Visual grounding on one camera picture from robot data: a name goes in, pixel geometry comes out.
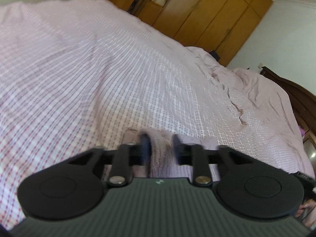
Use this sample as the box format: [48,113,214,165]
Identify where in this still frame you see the dark wooden headboard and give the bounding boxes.
[260,66,315,137]

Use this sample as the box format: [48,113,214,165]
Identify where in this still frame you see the pink checkered bed cover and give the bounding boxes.
[1,0,314,229]

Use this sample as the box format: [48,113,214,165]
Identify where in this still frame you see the pink knitted small garment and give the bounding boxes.
[123,128,220,181]

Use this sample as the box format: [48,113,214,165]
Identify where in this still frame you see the person's right hand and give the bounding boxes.
[295,199,316,228]

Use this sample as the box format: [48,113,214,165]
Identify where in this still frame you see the wooden wardrobe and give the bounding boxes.
[109,0,273,66]

